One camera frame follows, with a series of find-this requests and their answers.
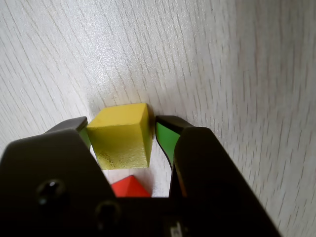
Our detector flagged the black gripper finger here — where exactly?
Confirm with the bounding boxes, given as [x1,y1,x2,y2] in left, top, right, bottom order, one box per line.
[0,116,124,237]
[155,115,282,237]

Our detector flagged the yellow wooden cube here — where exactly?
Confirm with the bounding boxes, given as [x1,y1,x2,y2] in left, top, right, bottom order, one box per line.
[86,102,153,170]

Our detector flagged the red wooden cube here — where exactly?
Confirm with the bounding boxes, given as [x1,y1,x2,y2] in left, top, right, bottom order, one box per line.
[111,175,152,198]

